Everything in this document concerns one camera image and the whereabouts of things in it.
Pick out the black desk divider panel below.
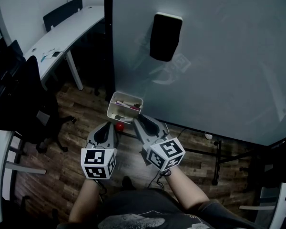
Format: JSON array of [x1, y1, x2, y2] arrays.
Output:
[[42, 0, 83, 32], [7, 40, 24, 57]]

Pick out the person's left forearm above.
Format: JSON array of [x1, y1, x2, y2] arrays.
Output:
[[68, 177, 103, 224]]

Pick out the person's black shoe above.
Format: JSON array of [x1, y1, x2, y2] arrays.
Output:
[[122, 175, 137, 191]]

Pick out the black mesh office chair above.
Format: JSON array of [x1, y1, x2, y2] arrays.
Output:
[[0, 40, 77, 154]]

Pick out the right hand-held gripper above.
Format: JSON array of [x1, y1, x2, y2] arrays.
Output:
[[133, 115, 186, 172]]

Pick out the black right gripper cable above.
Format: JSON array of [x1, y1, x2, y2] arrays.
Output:
[[147, 169, 173, 191]]

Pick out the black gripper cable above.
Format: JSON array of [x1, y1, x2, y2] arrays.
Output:
[[94, 179, 108, 204], [147, 169, 173, 191]]

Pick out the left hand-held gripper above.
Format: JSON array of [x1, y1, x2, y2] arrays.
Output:
[[81, 122, 118, 180]]

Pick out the large black-framed whiteboard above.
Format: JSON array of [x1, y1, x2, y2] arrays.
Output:
[[104, 0, 286, 147]]

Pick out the black whiteboard eraser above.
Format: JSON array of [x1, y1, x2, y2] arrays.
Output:
[[149, 11, 184, 62]]

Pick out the papers on desk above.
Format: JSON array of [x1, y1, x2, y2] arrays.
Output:
[[41, 47, 63, 62]]

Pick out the white plastic marker box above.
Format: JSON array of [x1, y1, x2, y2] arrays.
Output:
[[106, 91, 144, 125]]

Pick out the person's right forearm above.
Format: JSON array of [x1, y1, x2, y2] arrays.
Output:
[[163, 167, 211, 212]]

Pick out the person's dark printed shirt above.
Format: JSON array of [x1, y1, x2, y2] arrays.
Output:
[[57, 188, 265, 229]]

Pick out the white marker with black cap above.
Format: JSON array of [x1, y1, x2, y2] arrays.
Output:
[[112, 113, 132, 123]]

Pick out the white marker pen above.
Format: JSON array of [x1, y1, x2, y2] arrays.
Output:
[[116, 100, 134, 108]]

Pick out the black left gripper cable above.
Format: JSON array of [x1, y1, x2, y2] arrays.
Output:
[[94, 179, 108, 204]]

